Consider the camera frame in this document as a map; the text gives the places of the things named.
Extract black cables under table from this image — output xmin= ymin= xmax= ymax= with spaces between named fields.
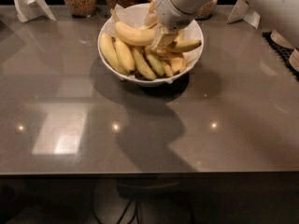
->
xmin=90 ymin=184 xmax=195 ymax=224

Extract right white sign stand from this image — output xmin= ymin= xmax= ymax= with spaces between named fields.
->
xmin=227 ymin=0 xmax=261 ymax=29

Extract lower wooden bowl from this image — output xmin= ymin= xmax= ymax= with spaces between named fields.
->
xmin=289 ymin=49 xmax=299 ymax=72

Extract wooden bowl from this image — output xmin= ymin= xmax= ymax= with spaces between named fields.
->
xmin=270 ymin=30 xmax=293 ymax=49
xmin=289 ymin=49 xmax=299 ymax=72

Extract black rubber mat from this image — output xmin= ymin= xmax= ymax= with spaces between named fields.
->
xmin=262 ymin=32 xmax=299 ymax=82

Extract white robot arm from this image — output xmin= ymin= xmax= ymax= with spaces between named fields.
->
xmin=145 ymin=0 xmax=299 ymax=49

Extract right pointing yellow banana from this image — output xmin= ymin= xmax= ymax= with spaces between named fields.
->
xmin=164 ymin=39 xmax=202 ymax=53

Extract greenish yellow banana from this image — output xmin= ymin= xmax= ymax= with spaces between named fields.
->
xmin=144 ymin=47 xmax=165 ymax=77

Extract left white sign stand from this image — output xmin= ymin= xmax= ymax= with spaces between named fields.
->
xmin=13 ymin=0 xmax=56 ymax=22

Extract right glass cereal jar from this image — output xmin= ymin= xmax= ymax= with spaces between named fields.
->
xmin=197 ymin=0 xmax=218 ymax=20

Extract white ceramic bowl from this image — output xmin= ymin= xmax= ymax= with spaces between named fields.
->
xmin=97 ymin=3 xmax=204 ymax=87

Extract upper wooden bowl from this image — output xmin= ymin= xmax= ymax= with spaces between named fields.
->
xmin=270 ymin=30 xmax=293 ymax=49

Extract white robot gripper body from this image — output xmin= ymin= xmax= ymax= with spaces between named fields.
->
xmin=155 ymin=0 xmax=212 ymax=30

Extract white sign stand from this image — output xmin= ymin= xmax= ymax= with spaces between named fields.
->
xmin=227 ymin=0 xmax=261 ymax=29
xmin=13 ymin=0 xmax=56 ymax=22

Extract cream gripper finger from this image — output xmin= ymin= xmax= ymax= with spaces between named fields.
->
xmin=144 ymin=0 xmax=158 ymax=27
xmin=150 ymin=24 xmax=178 ymax=50

